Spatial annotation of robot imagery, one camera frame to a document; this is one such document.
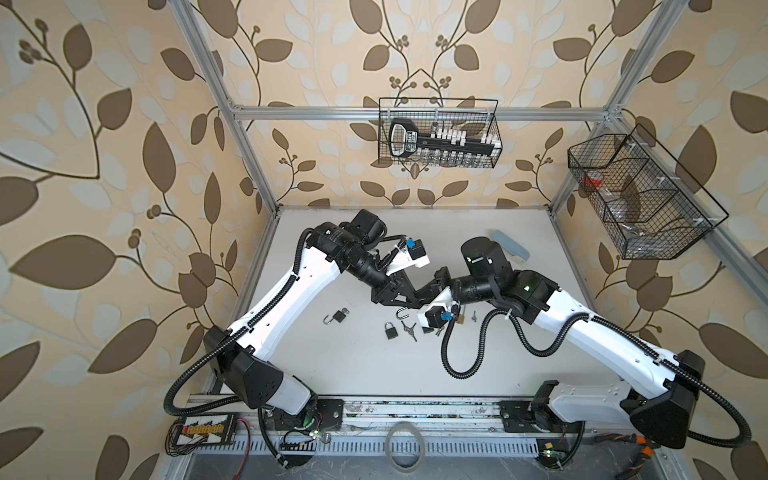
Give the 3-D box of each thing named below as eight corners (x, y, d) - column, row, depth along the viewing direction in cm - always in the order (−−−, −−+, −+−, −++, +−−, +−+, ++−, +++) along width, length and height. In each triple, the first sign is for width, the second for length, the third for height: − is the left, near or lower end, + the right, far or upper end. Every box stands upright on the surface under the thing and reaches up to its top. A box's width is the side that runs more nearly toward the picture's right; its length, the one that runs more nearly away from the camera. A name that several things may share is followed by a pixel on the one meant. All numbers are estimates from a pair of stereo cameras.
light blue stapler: (522, 264, 104) (524, 260, 101) (490, 238, 111) (492, 233, 109) (529, 259, 105) (531, 254, 103) (497, 233, 113) (499, 229, 111)
